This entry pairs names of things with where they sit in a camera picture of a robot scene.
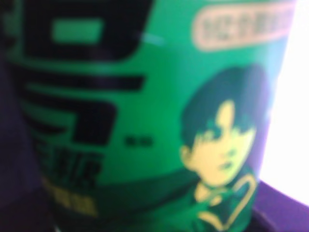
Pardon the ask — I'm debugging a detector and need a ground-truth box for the green soda bottle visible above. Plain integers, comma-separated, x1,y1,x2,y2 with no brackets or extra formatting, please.
0,0,296,232

